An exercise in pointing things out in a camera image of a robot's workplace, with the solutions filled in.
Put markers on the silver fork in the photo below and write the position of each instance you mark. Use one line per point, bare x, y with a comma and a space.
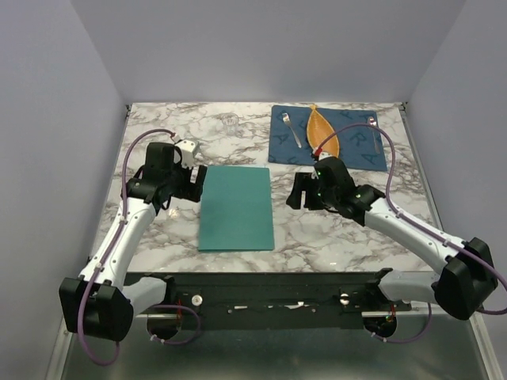
287, 121

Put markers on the orange leaf-shaped dish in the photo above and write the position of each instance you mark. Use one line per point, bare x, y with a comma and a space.
318, 129

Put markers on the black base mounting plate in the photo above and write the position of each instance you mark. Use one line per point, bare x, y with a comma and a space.
227, 301

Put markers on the silver spoon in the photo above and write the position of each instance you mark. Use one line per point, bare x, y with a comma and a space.
377, 143

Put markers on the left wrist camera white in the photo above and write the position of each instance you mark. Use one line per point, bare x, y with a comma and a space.
186, 151

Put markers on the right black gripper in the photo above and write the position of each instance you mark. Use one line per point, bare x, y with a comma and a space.
303, 181

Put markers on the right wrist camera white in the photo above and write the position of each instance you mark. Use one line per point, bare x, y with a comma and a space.
320, 154

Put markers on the blue placemat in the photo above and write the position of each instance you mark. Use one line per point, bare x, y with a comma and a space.
360, 147

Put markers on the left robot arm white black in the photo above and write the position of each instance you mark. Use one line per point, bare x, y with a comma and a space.
119, 253

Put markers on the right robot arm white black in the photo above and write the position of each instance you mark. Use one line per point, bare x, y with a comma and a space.
463, 271

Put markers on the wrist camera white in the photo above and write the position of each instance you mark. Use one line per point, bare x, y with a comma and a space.
186, 151
320, 154

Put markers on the clear drinking glass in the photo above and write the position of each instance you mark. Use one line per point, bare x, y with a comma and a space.
230, 123

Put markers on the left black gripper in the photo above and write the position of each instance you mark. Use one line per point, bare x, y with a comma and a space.
191, 190

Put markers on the teal green folder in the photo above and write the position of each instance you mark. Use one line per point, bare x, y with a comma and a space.
236, 212

